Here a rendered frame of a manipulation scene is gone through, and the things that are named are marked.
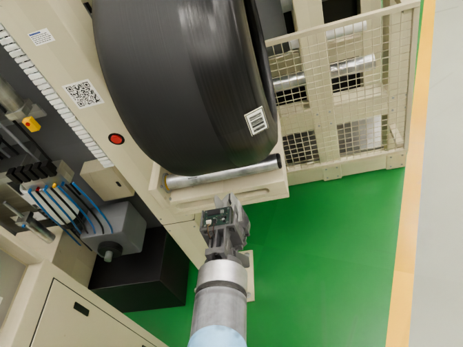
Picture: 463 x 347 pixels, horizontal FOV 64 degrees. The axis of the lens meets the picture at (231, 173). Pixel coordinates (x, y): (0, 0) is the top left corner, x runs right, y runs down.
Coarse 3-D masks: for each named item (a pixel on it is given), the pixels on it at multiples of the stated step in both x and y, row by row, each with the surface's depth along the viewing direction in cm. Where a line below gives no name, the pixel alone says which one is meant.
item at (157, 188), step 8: (152, 168) 108; (160, 168) 107; (152, 176) 106; (160, 176) 106; (152, 184) 104; (160, 184) 105; (152, 192) 103; (160, 192) 104; (168, 192) 109; (160, 200) 106; (168, 200) 108; (168, 208) 109
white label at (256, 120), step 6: (258, 108) 72; (246, 114) 72; (252, 114) 72; (258, 114) 73; (264, 114) 73; (246, 120) 73; (252, 120) 73; (258, 120) 74; (264, 120) 74; (252, 126) 74; (258, 126) 75; (264, 126) 76; (252, 132) 75; (258, 132) 76
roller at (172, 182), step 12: (276, 156) 100; (240, 168) 102; (252, 168) 102; (264, 168) 101; (276, 168) 101; (168, 180) 107; (180, 180) 106; (192, 180) 106; (204, 180) 105; (216, 180) 105
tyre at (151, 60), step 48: (96, 0) 71; (144, 0) 66; (192, 0) 64; (240, 0) 70; (96, 48) 73; (144, 48) 67; (192, 48) 65; (240, 48) 67; (144, 96) 70; (192, 96) 69; (240, 96) 70; (144, 144) 78; (192, 144) 77; (240, 144) 77
